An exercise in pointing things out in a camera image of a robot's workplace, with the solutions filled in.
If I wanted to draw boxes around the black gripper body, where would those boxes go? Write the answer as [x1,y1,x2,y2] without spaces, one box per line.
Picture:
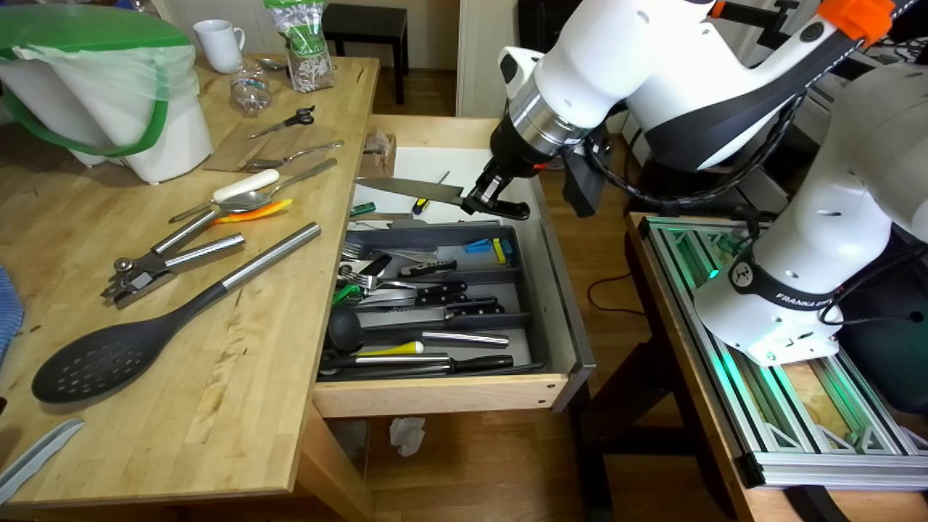
[483,117,549,188]

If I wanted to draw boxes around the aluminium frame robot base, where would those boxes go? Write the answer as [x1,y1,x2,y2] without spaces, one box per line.
[636,213,928,491]

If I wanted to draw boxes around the steel butter knife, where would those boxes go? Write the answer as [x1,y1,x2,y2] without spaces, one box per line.
[240,139,345,175]

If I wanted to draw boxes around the wooden drawer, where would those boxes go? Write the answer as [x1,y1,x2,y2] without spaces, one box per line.
[310,113,599,420]

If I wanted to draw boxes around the yellow black screwdriver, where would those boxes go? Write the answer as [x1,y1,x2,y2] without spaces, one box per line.
[410,172,454,217]

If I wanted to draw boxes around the grey cutlery tray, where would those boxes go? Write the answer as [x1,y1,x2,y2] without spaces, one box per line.
[317,217,549,384]

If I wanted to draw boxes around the black scissors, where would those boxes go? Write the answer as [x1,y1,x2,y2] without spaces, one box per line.
[254,102,320,143]

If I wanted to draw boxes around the black stool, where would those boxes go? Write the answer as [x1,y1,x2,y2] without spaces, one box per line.
[320,0,413,107]

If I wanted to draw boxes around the orange peeler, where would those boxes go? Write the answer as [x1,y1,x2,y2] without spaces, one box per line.
[211,198,297,230]

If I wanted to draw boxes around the clear bag green contents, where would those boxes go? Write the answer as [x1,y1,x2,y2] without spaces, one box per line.
[261,0,336,95]

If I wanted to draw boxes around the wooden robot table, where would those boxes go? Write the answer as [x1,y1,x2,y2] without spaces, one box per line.
[622,213,928,522]

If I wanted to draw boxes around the glass jar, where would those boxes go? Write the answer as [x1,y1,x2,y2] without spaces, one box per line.
[229,62,277,120]

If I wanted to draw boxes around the white crumpled bag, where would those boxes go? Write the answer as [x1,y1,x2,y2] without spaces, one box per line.
[385,414,430,458]

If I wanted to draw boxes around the white mug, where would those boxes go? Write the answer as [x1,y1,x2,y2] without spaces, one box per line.
[193,17,251,75]

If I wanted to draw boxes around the steel can opener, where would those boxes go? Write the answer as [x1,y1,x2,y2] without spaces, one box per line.
[98,204,251,314]

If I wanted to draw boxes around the white bin green rimmed bag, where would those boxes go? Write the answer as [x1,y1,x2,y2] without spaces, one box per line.
[0,4,216,185]

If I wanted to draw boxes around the black equipment case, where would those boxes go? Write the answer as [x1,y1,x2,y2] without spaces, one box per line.
[836,243,928,414]

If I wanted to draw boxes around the blue cloth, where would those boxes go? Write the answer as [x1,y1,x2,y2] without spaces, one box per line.
[0,266,27,366]

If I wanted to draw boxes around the grey flat blade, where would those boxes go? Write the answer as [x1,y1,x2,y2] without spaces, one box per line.
[0,414,88,507]

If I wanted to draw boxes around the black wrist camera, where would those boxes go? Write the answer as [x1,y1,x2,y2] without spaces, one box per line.
[561,143,609,221]

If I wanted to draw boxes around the small black handled knife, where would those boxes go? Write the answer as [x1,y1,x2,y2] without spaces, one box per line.
[413,276,471,307]
[394,259,461,281]
[442,295,509,323]

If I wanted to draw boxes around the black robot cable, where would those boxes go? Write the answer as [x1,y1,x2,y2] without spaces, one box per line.
[577,124,787,214]

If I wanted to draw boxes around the yellow handled tool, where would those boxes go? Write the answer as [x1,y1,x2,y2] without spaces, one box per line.
[352,339,430,363]

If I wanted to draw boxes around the black ladle steel handle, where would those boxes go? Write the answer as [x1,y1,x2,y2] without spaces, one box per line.
[326,311,515,358]

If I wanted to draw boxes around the white handled knife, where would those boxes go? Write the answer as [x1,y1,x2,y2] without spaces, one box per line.
[209,156,343,208]

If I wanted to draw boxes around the black slotted spoon steel handle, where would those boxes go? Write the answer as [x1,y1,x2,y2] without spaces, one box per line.
[29,221,326,405]

